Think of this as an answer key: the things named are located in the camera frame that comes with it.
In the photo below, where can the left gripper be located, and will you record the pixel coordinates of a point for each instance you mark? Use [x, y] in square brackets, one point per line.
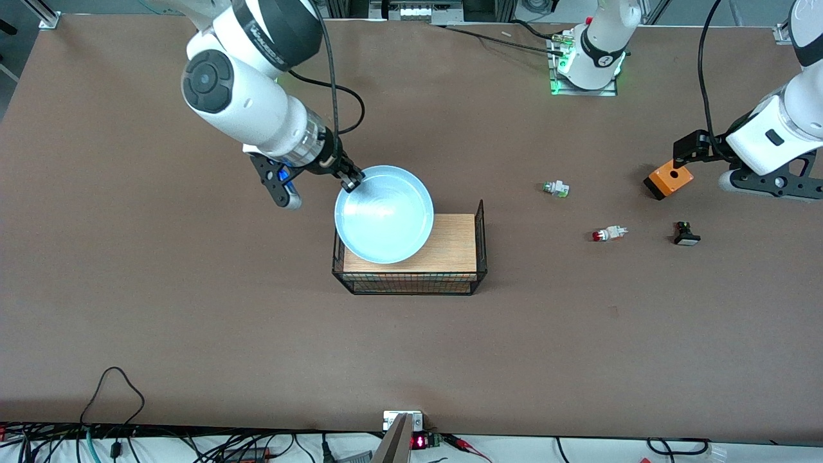
[715, 145]

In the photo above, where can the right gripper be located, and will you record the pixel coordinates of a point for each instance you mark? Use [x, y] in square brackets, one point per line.
[334, 163]

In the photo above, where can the light blue plate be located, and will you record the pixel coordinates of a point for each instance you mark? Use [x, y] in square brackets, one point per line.
[386, 215]

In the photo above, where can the red push button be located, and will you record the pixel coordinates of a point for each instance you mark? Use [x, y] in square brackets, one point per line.
[607, 234]

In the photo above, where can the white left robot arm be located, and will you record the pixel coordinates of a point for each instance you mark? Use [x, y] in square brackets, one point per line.
[601, 45]

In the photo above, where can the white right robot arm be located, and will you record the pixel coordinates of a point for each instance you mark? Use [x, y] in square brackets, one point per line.
[244, 109]

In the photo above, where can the orange button box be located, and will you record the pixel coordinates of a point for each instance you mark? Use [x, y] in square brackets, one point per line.
[669, 182]

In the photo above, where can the black white push button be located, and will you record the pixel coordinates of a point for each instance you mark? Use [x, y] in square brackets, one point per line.
[687, 236]

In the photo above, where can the green push button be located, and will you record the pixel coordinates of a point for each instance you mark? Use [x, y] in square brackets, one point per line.
[557, 189]

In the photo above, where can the white device with lights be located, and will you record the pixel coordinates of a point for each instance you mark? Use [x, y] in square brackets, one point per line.
[415, 11]

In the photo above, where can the white mounting block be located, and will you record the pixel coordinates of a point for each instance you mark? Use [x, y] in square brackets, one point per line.
[392, 419]

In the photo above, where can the grey metal bar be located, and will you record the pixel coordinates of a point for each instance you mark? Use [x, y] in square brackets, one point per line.
[393, 447]

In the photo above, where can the red digit display module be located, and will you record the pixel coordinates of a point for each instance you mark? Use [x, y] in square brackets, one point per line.
[419, 442]

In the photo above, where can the red clip lead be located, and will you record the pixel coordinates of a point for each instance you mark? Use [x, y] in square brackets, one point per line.
[466, 445]

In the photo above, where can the black power adapter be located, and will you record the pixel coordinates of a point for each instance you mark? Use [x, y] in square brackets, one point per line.
[247, 454]

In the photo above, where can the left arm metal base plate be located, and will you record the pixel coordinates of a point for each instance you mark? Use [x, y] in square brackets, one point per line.
[601, 92]

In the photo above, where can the aluminium frame corner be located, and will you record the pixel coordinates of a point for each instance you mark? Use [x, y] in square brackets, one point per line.
[48, 16]
[783, 33]

